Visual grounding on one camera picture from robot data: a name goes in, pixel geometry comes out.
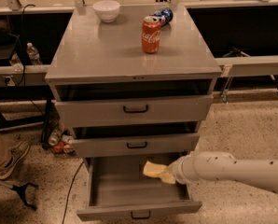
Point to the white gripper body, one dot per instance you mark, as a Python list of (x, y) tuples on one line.
[(178, 170)]

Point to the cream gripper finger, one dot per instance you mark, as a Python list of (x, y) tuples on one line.
[(167, 177)]

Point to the yellow sponge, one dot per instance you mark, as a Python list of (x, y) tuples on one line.
[(153, 169)]

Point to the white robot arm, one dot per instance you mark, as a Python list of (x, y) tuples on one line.
[(222, 166)]

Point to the middle grey drawer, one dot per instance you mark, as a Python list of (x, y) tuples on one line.
[(135, 145)]

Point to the grey drawer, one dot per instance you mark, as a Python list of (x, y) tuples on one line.
[(118, 188), (134, 111), (135, 145)]

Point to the bottom grey drawer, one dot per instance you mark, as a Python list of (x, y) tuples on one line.
[(118, 188)]

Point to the top grey drawer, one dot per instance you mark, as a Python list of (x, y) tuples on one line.
[(134, 111)]

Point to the grey drawer cabinet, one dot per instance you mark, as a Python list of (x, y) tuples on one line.
[(105, 61)]

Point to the clutter of bottles on floor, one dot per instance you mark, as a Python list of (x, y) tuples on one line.
[(61, 142)]

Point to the black chair base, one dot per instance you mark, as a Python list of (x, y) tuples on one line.
[(21, 191)]

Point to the red coca-cola can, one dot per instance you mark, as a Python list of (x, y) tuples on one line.
[(150, 37)]

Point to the grey sneaker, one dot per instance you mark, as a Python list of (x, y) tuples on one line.
[(18, 152)]

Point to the blue pepsi can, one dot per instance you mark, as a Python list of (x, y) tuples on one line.
[(165, 15)]

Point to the white bowl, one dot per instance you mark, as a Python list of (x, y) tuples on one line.
[(106, 10)]

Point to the clear water bottle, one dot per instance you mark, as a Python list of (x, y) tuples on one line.
[(33, 54)]

